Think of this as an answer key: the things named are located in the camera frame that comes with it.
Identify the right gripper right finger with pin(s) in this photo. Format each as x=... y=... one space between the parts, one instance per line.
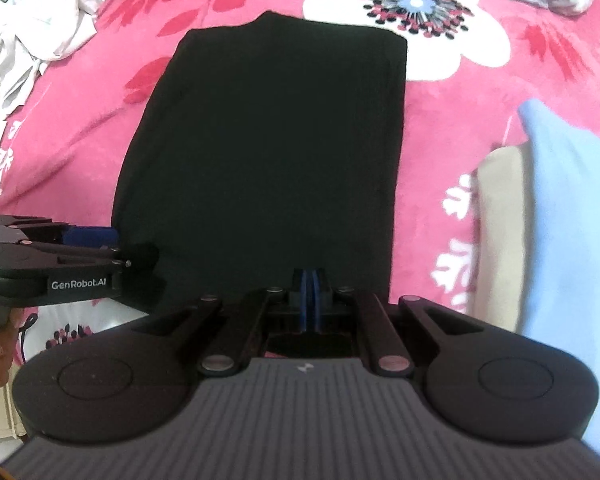
x=344 y=313

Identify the pink floral bed blanket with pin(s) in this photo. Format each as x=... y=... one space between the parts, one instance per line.
x=61 y=153

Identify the beige folded cloth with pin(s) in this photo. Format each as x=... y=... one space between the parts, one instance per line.
x=505 y=205

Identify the light blue folded cloth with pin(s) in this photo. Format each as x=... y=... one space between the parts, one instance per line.
x=562 y=302

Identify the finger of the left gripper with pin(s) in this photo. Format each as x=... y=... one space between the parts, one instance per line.
x=58 y=274
x=91 y=237

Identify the white shirt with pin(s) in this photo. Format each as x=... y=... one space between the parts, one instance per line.
x=33 y=35

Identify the black garment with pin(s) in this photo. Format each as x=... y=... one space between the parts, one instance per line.
x=265 y=148

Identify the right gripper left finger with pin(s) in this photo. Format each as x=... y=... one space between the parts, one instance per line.
x=246 y=327

